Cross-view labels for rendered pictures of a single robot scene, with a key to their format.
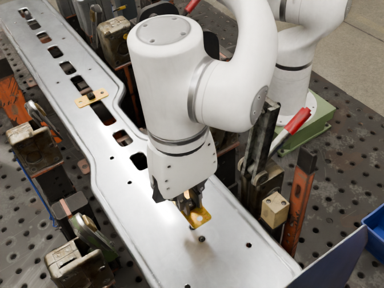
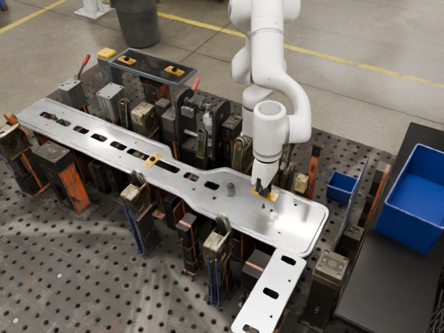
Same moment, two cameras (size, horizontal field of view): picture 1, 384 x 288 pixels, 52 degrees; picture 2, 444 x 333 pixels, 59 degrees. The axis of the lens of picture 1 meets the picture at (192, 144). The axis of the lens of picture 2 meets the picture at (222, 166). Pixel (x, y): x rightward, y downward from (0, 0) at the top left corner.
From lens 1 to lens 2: 0.71 m
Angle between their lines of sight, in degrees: 20
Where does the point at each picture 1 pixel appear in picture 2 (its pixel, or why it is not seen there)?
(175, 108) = (279, 139)
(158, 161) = (264, 168)
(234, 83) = (304, 122)
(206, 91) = (293, 128)
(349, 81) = not seen: hidden behind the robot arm
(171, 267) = (265, 228)
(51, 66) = (105, 147)
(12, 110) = (73, 189)
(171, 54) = (281, 117)
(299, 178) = (313, 161)
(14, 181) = (90, 241)
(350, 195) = not seen: hidden behind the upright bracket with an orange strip
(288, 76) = not seen: hidden behind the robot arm
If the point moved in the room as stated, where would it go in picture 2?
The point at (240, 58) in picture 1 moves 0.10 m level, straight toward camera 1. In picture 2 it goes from (302, 111) to (322, 135)
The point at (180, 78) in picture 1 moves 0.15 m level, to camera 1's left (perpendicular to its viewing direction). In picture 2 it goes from (282, 125) to (232, 146)
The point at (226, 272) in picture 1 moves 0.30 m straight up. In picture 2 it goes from (292, 220) to (303, 152)
